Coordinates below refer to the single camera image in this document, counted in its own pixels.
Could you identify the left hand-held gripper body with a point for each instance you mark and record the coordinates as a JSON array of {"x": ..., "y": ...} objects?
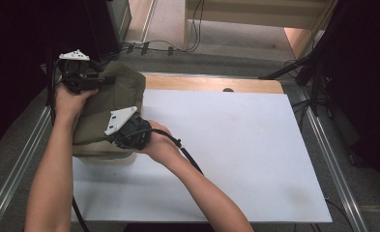
[{"x": 76, "y": 75}]

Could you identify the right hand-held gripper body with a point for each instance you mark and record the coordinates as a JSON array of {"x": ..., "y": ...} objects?
[{"x": 132, "y": 135}]

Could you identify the olive green pants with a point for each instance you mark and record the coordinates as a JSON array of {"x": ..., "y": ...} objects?
[{"x": 123, "y": 87}]

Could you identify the person's right hand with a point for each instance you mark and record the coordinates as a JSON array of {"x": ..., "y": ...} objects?
[{"x": 160, "y": 146}]

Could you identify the person's left hand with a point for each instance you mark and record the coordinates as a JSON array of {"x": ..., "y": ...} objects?
[{"x": 66, "y": 104}]

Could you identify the black power strip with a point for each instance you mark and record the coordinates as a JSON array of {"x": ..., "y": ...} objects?
[{"x": 144, "y": 48}]

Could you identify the wooden table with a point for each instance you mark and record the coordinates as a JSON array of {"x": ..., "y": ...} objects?
[{"x": 194, "y": 83}]

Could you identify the white table mat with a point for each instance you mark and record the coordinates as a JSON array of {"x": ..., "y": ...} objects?
[{"x": 242, "y": 145}]

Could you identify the beige wooden cabinet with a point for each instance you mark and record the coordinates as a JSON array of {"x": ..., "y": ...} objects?
[{"x": 242, "y": 13}]

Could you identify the black metal stand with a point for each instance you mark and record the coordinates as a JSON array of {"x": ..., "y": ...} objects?
[{"x": 315, "y": 74}]

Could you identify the metal floor rail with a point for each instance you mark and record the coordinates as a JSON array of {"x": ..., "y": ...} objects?
[
  {"x": 16, "y": 170},
  {"x": 332, "y": 167}
]

